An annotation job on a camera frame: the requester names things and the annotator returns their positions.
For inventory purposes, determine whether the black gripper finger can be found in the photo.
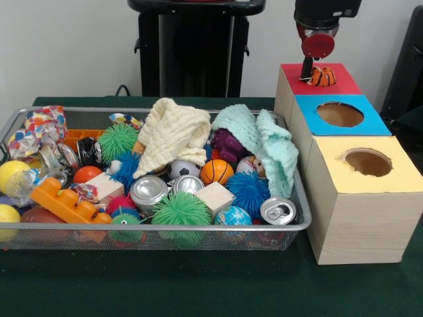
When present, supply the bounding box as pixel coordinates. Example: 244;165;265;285
301;57;315;81

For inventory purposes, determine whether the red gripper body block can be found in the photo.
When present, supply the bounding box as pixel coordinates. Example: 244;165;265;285
301;29;336;60

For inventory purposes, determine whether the orange tiger plush toy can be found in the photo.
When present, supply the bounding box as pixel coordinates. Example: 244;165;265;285
308;65;338;88

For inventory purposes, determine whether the mint green muslin cloth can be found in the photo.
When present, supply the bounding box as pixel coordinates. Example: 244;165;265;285
210;104;300;199

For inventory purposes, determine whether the cream yellow muslin cloth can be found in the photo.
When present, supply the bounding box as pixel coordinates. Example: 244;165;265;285
132;98;212;179

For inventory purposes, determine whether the wooden box with three holes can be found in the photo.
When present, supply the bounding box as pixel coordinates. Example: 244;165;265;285
274;62;423;265

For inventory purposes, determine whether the clear mesh bin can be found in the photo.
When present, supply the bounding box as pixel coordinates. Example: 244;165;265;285
0;106;313;252

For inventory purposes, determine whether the black chair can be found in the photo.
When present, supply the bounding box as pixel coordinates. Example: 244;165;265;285
380;5;423;129

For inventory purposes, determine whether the small orange basketball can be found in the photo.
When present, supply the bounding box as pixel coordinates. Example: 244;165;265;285
200;158;235;186

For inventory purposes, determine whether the blue spiky ball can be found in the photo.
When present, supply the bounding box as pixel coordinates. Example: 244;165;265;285
226;172;272;219

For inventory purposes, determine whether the silver can with pull tab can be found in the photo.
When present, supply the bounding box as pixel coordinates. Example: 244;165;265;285
260;196;296;225

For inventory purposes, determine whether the large green spiky ball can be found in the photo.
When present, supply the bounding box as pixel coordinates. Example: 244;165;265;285
152;192;213;229

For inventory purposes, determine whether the small green spiky ball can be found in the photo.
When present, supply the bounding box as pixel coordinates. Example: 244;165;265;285
98;123;139;164

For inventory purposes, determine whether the dark green table cloth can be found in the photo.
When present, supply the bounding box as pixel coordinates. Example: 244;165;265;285
0;96;423;317

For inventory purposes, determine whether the orange plastic toy piece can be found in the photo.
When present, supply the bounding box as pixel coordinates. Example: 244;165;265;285
30;177;112;224

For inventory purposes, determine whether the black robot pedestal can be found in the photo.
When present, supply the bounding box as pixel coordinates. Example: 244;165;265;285
128;0;266;98

